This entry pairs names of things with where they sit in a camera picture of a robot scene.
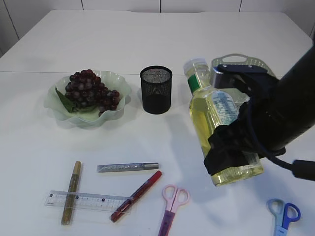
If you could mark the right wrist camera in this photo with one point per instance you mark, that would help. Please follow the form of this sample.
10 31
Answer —
252 80

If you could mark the silver glitter pen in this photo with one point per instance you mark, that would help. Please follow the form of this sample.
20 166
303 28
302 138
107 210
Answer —
126 167

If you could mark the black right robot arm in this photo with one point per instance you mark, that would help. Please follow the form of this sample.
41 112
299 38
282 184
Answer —
278 112

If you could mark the red marker pen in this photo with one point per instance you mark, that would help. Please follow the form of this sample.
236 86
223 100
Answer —
128 203

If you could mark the clear plastic ruler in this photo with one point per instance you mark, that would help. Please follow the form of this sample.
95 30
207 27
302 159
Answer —
86 201

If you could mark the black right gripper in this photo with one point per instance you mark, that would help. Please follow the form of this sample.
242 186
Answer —
230 142

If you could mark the yellow liquid plastic bottle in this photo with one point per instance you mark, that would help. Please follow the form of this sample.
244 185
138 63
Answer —
211 107

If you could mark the green woven plastic basket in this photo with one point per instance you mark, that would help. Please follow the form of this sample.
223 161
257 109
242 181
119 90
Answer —
238 59

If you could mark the black mesh pen holder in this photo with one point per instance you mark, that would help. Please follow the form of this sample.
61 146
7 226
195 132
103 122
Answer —
156 87

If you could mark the blue handled scissors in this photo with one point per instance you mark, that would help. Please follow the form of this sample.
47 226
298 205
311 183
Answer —
279 210

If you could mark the gold glitter pen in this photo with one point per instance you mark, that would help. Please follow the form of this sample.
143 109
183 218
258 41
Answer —
69 202

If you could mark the red artificial grape bunch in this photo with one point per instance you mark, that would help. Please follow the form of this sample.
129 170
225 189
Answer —
85 92

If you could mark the pink handled scissors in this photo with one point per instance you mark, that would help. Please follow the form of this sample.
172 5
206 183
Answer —
179 198

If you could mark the green wavy plastic plate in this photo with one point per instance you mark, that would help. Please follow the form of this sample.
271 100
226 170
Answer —
112 81

